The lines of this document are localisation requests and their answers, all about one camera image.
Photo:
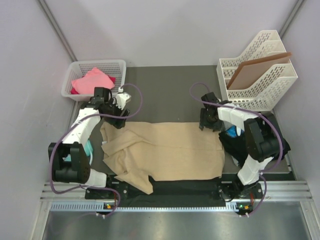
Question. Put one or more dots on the white plastic basket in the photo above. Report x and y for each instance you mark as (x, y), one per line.
(112, 67)

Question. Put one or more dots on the pink folded t shirt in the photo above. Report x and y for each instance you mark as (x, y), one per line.
(95, 72)

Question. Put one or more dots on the brown cardboard sheet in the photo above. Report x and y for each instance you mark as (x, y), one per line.
(248, 72)

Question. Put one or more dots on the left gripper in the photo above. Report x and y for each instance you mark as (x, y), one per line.
(117, 122)

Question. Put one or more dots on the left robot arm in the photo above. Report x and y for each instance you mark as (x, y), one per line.
(70, 162)

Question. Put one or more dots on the white file organizer rack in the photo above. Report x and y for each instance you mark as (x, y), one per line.
(270, 86)

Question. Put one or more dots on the beige t shirt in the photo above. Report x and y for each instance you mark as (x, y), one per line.
(167, 151)

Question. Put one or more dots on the teal headphones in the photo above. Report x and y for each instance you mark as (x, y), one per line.
(88, 149)

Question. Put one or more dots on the black graphic t shirt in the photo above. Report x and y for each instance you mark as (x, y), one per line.
(232, 147)

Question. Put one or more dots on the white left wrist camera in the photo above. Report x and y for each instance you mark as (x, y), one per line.
(122, 98)

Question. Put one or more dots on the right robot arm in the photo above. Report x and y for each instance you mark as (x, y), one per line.
(228, 112)

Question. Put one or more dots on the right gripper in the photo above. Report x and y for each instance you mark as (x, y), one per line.
(203, 123)

